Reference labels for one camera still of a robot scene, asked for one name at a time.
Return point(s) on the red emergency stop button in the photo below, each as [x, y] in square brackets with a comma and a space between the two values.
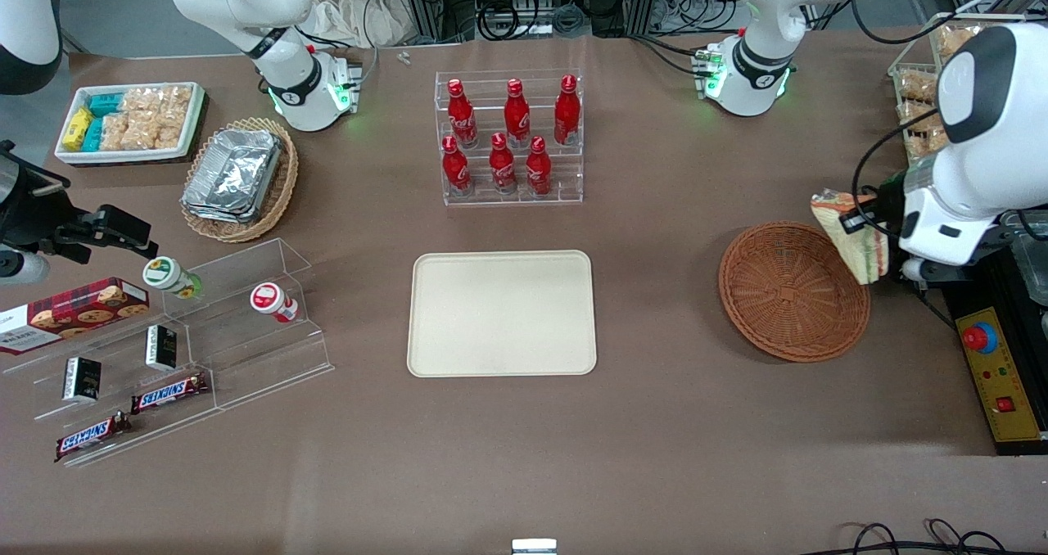
[979, 338]

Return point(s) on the cream plastic serving tray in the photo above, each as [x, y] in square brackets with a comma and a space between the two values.
[501, 313]

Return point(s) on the green lid drink bottle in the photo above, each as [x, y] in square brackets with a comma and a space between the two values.
[168, 275]

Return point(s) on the red cola bottle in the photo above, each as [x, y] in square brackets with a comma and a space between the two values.
[455, 169]
[516, 117]
[538, 169]
[502, 166]
[566, 113]
[462, 117]

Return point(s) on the oval light wicker basket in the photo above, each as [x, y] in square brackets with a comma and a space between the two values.
[282, 187]

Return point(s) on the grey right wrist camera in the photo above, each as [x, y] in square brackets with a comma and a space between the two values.
[20, 267]

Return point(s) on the black machine base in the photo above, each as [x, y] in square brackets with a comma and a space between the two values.
[978, 293]

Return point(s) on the white rectangular snack tray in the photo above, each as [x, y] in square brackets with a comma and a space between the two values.
[188, 142]

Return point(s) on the clear plastic container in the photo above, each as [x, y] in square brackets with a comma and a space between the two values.
[1033, 268]

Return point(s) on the stacked aluminium foil containers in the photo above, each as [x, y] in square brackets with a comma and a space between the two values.
[233, 174]

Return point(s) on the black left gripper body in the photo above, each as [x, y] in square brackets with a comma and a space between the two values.
[888, 200]

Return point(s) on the clear rice cracker bag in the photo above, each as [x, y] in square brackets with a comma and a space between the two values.
[155, 132]
[141, 101]
[115, 132]
[176, 101]

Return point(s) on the clear acrylic bottle rack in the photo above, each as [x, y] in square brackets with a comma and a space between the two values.
[565, 191]

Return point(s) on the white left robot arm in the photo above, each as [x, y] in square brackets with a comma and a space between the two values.
[982, 146]

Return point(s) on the snickers chocolate bar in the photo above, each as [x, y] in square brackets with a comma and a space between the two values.
[168, 393]
[86, 436]

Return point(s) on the yellow snack packet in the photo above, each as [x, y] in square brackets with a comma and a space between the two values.
[77, 129]

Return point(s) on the beige crumpled cloth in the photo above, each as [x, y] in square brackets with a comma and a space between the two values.
[348, 11]

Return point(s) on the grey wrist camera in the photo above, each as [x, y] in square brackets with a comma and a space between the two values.
[20, 267]
[919, 268]

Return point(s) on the yellow control panel box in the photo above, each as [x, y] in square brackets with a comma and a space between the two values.
[1007, 391]

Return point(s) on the round brown wicker basket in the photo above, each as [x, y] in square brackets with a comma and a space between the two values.
[790, 293]

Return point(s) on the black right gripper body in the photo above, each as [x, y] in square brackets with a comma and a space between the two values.
[37, 226]

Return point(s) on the triangular sandwich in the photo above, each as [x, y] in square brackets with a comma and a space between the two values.
[860, 252]

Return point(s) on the red lid drink bottle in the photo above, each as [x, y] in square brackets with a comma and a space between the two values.
[272, 301]

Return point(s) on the red plaid cookie box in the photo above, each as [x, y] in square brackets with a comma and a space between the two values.
[74, 313]

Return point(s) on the small black white box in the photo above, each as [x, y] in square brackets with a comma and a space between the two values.
[82, 379]
[161, 348]

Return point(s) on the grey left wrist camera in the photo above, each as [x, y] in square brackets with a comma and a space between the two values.
[919, 268]

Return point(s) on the teal snack packet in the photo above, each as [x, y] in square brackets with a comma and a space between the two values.
[92, 134]
[105, 103]

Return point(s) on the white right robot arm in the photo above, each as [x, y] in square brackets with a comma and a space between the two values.
[270, 15]

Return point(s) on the clear acrylic stepped shelf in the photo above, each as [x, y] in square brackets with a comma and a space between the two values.
[246, 350]

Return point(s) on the clear container with snacks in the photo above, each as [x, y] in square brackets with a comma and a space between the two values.
[921, 64]

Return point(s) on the bagged bread snack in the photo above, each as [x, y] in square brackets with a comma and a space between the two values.
[917, 86]
[956, 43]

